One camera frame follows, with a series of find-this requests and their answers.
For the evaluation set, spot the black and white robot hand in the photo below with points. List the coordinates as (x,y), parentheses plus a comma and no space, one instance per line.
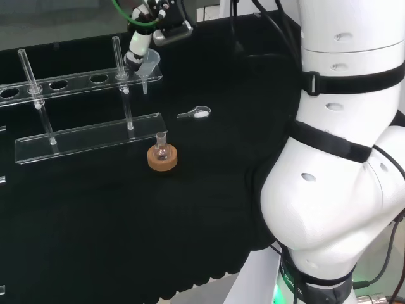
(139,44)

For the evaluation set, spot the black bench cloth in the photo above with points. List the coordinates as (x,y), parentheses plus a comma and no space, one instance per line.
(110,221)

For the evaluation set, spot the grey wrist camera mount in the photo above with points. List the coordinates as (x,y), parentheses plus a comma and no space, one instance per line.
(177,35)

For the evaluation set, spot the clear acrylic funnel stand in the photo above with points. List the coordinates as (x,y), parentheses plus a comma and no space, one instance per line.
(88,139)

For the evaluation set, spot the translucent plastic funnel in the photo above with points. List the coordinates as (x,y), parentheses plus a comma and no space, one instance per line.
(152,61)

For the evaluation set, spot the clear glass weighing funnel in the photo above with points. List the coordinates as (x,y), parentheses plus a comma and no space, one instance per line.
(199,112)

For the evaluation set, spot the small round-bottom glass flask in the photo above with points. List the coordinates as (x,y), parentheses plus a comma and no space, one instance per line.
(161,152)

